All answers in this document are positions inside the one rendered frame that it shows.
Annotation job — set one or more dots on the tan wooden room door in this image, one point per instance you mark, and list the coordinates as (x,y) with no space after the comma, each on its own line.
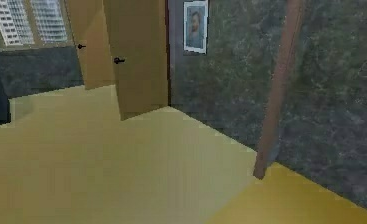
(92,50)
(141,60)

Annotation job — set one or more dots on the white framed portrait picture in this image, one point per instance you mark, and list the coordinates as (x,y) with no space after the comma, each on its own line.
(195,26)

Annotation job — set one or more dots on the window with city view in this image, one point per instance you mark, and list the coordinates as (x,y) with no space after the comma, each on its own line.
(27,20)

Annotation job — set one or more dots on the brown wooden post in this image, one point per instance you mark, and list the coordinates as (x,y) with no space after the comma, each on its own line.
(279,83)

